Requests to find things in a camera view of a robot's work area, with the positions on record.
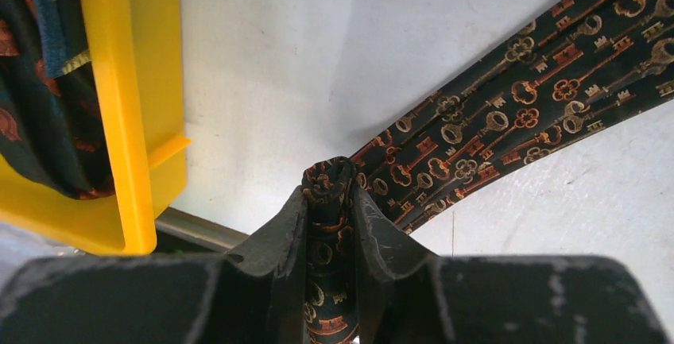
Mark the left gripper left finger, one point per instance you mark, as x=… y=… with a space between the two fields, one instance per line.
x=253 y=293

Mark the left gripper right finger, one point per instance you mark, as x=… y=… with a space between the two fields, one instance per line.
x=408 y=294

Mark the dark key-patterned tie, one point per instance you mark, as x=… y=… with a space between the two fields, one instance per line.
x=578 y=68

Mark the dark green ties pile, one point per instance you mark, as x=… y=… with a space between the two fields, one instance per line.
x=51 y=126

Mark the yellow plastic bin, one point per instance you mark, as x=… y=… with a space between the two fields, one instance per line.
x=136 y=51

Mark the aluminium frame rail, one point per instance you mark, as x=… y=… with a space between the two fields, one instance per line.
x=180 y=232

